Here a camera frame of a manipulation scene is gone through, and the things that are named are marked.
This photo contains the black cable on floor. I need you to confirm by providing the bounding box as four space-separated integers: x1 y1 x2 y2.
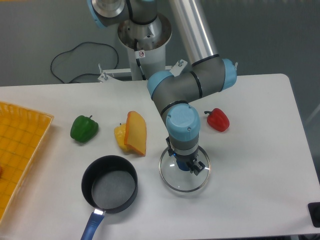
50 41 119 84

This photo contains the yellow woven basket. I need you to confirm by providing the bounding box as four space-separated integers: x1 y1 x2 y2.
0 101 54 219

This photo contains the orange cheese wedge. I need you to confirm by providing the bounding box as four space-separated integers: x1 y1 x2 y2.
124 111 147 156

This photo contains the black device at table edge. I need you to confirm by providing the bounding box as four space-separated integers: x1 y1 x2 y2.
307 202 320 228

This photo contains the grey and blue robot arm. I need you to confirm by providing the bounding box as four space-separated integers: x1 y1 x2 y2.
87 0 237 175

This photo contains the red bell pepper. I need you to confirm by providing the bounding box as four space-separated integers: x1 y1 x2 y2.
204 108 230 132

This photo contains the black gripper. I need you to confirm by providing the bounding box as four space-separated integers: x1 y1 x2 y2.
173 149 206 176

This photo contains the black saucepan with blue handle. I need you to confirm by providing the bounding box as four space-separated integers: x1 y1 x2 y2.
81 155 138 240

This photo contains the yellow bell pepper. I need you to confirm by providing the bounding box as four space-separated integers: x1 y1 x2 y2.
114 123 134 153

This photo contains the green bell pepper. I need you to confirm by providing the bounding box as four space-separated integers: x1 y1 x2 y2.
70 115 99 143

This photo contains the glass lid with blue knob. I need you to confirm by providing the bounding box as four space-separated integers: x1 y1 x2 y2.
159 147 211 193

